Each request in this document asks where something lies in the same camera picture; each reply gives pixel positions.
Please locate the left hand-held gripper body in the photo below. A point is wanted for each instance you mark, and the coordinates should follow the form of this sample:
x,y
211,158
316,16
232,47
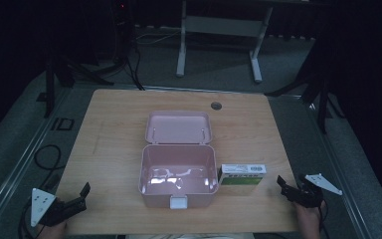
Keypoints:
x,y
41,204

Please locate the round table grommet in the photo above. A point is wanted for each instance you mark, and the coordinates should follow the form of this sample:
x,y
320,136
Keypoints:
x,y
216,106

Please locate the person's left hand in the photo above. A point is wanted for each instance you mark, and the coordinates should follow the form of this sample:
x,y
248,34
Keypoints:
x,y
51,231

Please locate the black tripod stand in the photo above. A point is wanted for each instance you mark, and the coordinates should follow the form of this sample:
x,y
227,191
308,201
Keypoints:
x,y
50,86
321,96

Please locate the person's right hand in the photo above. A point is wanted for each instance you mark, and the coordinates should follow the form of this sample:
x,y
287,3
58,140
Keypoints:
x,y
308,220

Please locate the white metal desk frame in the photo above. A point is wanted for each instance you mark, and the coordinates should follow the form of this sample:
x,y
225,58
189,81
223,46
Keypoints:
x,y
222,26

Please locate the pink plastic box with lid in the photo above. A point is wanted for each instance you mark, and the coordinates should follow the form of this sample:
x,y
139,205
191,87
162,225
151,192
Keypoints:
x,y
178,159

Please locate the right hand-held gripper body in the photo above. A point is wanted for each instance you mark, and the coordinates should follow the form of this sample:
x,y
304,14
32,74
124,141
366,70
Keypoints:
x,y
308,194

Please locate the white and green carton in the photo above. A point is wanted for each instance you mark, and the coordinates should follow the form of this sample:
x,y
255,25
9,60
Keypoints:
x,y
242,175

